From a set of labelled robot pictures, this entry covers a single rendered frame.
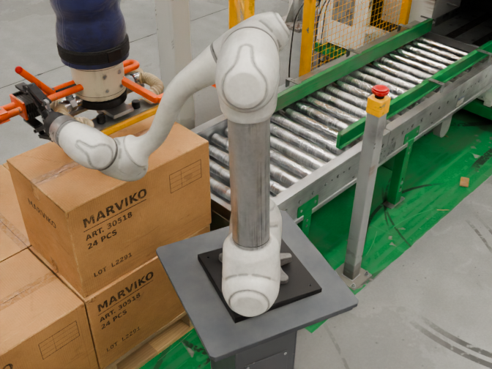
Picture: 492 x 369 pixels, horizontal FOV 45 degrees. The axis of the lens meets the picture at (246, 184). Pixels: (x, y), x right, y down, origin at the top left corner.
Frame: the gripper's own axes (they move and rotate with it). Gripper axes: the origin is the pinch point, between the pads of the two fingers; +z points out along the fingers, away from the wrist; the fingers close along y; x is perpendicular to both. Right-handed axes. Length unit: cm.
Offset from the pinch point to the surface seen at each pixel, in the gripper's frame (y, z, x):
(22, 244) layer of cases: 69, 21, -6
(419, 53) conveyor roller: 70, 10, 262
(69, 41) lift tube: -16.8, -3.9, 15.9
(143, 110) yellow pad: 10.5, -13.5, 33.6
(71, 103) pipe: 4.6, -2.0, 13.8
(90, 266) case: 56, -21, 0
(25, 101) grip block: -1.8, -1.8, -0.7
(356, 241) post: 98, -53, 117
